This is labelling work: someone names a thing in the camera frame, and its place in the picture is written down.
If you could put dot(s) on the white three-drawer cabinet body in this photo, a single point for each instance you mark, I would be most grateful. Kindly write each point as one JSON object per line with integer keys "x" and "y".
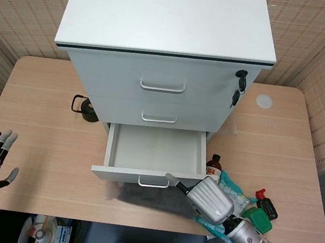
{"x": 163, "y": 18}

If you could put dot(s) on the green plastic container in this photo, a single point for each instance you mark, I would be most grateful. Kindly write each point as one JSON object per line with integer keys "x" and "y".
{"x": 258, "y": 220}

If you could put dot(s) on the white drawer with key lock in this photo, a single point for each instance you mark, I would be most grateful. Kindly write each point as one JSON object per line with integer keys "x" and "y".
{"x": 111, "y": 76}

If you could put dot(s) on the white bucket with clutter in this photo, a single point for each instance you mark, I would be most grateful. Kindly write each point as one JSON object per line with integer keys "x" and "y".
{"x": 39, "y": 233}

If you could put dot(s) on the tall white drawer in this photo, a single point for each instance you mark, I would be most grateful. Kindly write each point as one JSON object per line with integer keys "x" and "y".
{"x": 153, "y": 150}

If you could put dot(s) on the black keys in lock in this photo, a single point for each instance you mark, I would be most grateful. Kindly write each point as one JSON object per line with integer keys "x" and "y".
{"x": 241, "y": 83}

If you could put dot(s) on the brown bottle with printed label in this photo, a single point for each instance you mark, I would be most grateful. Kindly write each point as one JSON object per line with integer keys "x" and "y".
{"x": 212, "y": 166}

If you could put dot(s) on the teal and white plastic package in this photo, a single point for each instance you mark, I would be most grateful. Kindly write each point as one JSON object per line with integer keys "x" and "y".
{"x": 231, "y": 189}

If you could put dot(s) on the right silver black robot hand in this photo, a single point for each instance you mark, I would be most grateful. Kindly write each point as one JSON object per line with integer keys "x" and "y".
{"x": 212, "y": 201}

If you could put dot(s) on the blue and white box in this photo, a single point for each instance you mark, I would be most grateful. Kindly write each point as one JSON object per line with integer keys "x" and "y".
{"x": 63, "y": 235}

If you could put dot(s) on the frosted bag with dark cloth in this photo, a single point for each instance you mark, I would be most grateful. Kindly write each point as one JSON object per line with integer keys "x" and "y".
{"x": 155, "y": 203}

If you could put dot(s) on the black bottle with red cap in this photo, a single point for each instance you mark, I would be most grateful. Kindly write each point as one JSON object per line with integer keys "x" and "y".
{"x": 268, "y": 210}

